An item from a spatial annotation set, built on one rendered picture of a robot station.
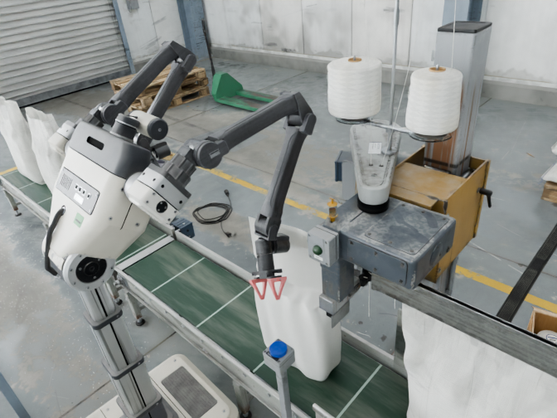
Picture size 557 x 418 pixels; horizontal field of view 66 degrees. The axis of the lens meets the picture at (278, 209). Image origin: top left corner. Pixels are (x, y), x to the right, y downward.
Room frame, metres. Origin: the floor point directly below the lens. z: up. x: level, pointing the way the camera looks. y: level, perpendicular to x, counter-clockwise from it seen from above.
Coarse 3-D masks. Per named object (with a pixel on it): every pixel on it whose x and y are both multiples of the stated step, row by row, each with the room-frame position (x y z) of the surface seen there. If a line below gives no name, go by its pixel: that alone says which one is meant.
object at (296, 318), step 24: (288, 264) 1.30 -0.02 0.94; (312, 264) 1.24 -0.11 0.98; (288, 288) 1.29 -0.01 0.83; (312, 288) 1.25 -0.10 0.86; (264, 312) 1.35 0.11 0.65; (288, 312) 1.23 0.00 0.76; (312, 312) 1.18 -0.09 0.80; (264, 336) 1.36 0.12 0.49; (288, 336) 1.25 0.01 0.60; (312, 336) 1.17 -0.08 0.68; (336, 336) 1.19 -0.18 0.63; (312, 360) 1.17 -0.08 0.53; (336, 360) 1.20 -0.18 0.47
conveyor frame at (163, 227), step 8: (0, 176) 3.60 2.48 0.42; (0, 184) 3.70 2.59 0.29; (8, 184) 3.40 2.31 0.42; (8, 192) 3.52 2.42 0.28; (16, 192) 3.37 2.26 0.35; (24, 200) 3.24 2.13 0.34; (32, 200) 3.15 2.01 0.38; (32, 208) 3.13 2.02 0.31; (40, 208) 2.91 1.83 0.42; (40, 216) 3.02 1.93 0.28; (48, 216) 2.78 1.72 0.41; (48, 224) 2.89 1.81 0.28; (152, 224) 2.62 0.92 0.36; (160, 224) 2.53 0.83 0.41; (168, 232) 2.46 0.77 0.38; (168, 240) 2.37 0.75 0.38; (176, 240) 2.44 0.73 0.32; (152, 248) 2.30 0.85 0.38; (136, 256) 2.23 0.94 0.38; (144, 256) 2.22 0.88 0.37; (120, 264) 2.16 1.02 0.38; (128, 264) 2.15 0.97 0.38
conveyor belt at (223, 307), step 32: (160, 256) 2.19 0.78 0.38; (192, 256) 2.16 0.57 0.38; (160, 288) 1.89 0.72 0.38; (192, 288) 1.86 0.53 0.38; (224, 288) 1.84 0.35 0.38; (192, 320) 1.61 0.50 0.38; (224, 320) 1.59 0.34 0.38; (256, 320) 1.57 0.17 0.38; (256, 352) 1.36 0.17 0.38; (352, 352) 1.31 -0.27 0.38; (288, 384) 1.18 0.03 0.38; (320, 384) 1.16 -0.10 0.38; (352, 384) 1.15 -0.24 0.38; (384, 384) 1.13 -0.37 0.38; (352, 416) 1.00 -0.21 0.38; (384, 416) 0.99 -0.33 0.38
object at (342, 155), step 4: (340, 152) 1.50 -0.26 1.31; (344, 152) 1.50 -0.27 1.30; (348, 152) 1.50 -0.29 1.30; (340, 156) 1.47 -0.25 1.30; (344, 156) 1.46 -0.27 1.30; (348, 156) 1.46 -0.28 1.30; (336, 160) 1.43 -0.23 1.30; (340, 160) 1.43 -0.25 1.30; (344, 160) 1.43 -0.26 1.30; (348, 160) 1.43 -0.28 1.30; (352, 160) 1.42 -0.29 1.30; (336, 164) 1.43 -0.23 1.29; (340, 164) 1.42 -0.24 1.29; (336, 168) 1.43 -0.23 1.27; (340, 168) 1.42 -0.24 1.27; (336, 172) 1.43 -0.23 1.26; (340, 172) 1.42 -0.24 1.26; (336, 176) 1.43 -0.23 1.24; (340, 176) 1.42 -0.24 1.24; (336, 180) 1.43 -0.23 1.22; (340, 180) 1.42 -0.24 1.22
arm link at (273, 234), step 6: (270, 228) 1.18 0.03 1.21; (276, 228) 1.19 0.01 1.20; (258, 234) 1.21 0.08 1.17; (270, 234) 1.17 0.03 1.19; (276, 234) 1.18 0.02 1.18; (282, 234) 1.24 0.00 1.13; (270, 240) 1.17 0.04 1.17; (276, 240) 1.21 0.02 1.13; (282, 240) 1.22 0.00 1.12; (288, 240) 1.23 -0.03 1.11; (276, 246) 1.20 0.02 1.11; (282, 246) 1.20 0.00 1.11; (288, 246) 1.21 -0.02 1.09; (276, 252) 1.19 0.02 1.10; (282, 252) 1.20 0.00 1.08
